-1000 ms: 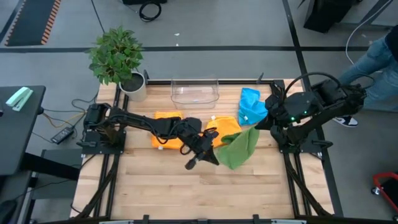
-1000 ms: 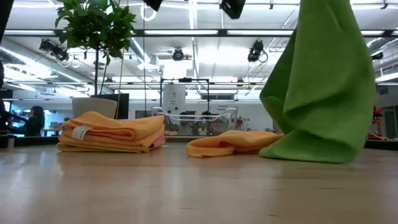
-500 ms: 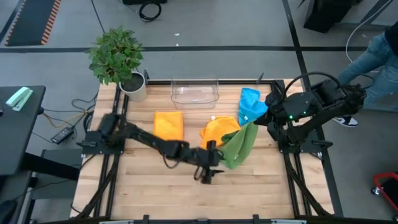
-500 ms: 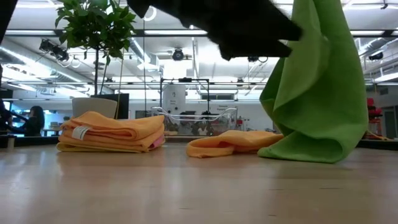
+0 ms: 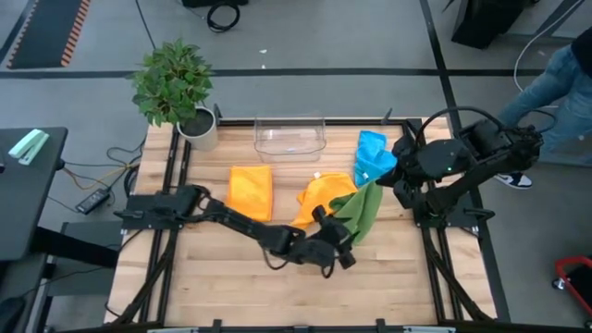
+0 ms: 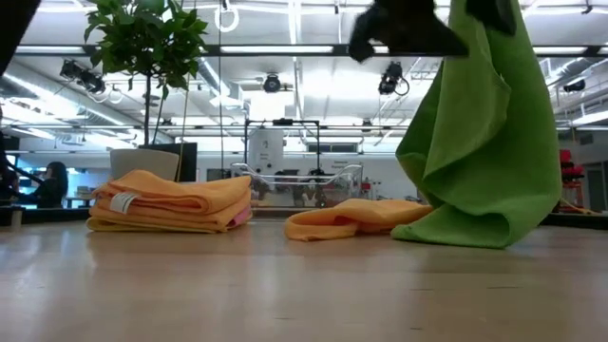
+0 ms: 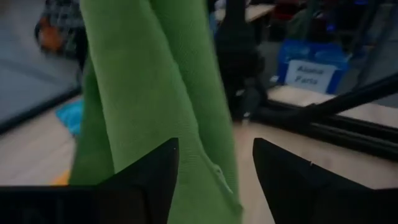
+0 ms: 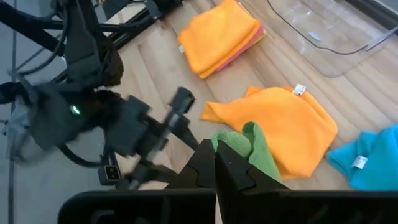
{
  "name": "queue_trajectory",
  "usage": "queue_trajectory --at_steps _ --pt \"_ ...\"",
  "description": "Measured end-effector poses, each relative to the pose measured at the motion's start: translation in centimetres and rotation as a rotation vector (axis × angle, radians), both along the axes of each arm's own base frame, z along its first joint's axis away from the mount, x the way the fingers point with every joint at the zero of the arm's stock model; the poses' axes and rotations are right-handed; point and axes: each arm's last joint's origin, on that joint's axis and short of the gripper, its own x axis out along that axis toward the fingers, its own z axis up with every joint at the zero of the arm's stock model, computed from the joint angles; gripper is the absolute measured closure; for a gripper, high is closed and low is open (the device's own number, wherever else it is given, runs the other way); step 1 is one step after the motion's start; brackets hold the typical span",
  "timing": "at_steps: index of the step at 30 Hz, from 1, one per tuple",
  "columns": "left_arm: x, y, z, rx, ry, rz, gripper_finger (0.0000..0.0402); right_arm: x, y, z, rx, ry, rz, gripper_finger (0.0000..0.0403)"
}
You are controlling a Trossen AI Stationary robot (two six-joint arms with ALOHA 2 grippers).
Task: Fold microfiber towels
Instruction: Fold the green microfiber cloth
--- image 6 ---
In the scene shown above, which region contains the green microfiber towel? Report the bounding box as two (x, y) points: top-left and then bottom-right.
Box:
(389, 0), (563, 250)

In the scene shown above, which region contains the orange microfiber towel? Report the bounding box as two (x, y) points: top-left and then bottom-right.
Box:
(87, 189), (253, 234)
(92, 169), (253, 216)
(283, 198), (434, 242)

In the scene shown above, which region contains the pink microfiber towel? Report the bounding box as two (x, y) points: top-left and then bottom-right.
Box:
(226, 206), (254, 228)

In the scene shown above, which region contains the shelf with red bins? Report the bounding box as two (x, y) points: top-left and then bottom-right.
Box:
(555, 148), (588, 214)

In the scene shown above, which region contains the clear plastic bin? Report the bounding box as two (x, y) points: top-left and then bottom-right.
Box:
(231, 161), (365, 209)

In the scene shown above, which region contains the green leafy plant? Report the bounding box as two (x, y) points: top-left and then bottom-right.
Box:
(84, 0), (210, 146)

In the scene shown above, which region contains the white plant pot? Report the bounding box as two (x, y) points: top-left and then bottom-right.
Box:
(110, 148), (181, 181)

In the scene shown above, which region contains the black ceiling-hung device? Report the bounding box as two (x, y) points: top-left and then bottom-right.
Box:
(60, 60), (106, 94)

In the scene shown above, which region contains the person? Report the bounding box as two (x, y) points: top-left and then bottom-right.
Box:
(16, 161), (70, 209)

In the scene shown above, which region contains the black hanging camera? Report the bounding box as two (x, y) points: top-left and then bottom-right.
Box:
(377, 60), (410, 96)

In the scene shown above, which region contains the round black ceiling camera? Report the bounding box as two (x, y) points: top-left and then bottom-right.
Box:
(262, 73), (282, 94)

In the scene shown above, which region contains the white hanging ring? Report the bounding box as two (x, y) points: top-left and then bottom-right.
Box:
(214, 3), (240, 33)

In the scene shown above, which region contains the yellow hanging cable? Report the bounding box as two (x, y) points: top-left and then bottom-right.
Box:
(560, 198), (595, 216)

